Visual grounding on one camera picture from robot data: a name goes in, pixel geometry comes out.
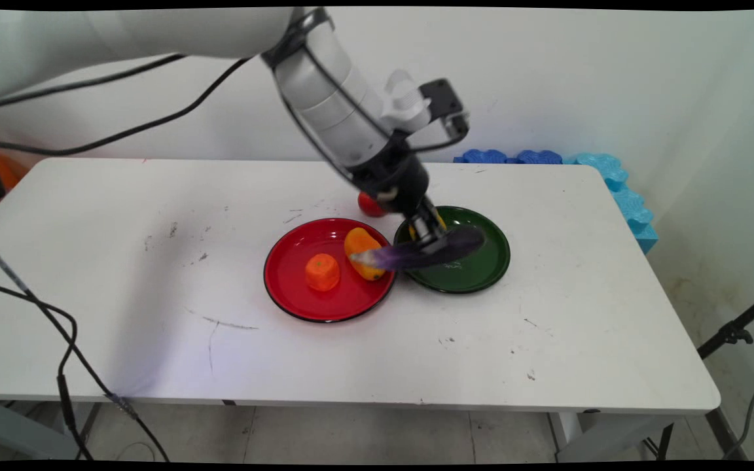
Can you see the orange object behind table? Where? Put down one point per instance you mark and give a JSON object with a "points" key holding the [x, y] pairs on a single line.
{"points": [[5, 169]]}

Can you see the purple toy eggplant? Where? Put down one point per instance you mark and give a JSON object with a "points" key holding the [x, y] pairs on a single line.
{"points": [[410, 256]]}

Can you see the black tripod stand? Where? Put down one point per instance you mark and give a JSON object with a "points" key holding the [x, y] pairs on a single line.
{"points": [[734, 333]]}

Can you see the white table leg frame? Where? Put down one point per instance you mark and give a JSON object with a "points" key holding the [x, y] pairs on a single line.
{"points": [[612, 435]]}

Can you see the orange yellow toy mango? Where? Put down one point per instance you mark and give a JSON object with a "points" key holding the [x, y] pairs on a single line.
{"points": [[359, 243]]}

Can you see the light blue foam mat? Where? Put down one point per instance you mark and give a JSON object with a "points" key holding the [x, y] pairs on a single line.
{"points": [[629, 203]]}

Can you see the yellow toy pear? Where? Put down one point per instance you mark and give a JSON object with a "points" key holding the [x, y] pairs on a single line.
{"points": [[442, 222]]}

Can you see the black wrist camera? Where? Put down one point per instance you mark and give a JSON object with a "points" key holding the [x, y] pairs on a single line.
{"points": [[444, 108]]}

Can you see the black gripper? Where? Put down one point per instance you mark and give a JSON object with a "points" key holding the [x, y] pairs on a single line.
{"points": [[393, 183]]}

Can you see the red toy tomato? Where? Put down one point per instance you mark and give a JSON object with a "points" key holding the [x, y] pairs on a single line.
{"points": [[369, 205]]}

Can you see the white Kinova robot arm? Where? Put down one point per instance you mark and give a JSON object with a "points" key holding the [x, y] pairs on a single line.
{"points": [[233, 39]]}

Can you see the dark green round plate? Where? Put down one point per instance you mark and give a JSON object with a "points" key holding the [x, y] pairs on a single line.
{"points": [[482, 268]]}

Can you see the small orange toy fruit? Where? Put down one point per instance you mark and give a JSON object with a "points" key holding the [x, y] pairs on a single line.
{"points": [[323, 272]]}

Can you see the red round plate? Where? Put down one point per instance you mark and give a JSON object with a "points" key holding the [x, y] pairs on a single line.
{"points": [[298, 294]]}

